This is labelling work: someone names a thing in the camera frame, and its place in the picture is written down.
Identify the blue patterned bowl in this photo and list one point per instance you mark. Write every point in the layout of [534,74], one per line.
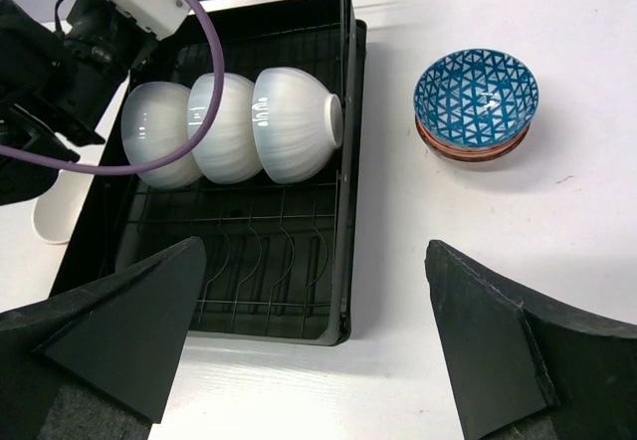
[476,98]

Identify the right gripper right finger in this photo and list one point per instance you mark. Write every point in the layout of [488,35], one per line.
[523,365]

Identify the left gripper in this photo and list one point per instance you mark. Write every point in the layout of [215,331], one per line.
[101,37]

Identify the white bowl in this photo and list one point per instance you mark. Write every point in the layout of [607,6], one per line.
[297,124]
[154,124]
[228,154]

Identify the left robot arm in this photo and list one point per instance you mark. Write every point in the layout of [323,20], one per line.
[56,85]

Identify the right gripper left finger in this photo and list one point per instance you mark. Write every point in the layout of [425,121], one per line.
[98,361]

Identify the black dish rack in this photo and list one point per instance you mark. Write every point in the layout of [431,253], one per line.
[279,257]

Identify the brown bowl under blue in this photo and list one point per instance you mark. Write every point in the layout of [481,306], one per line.
[469,155]

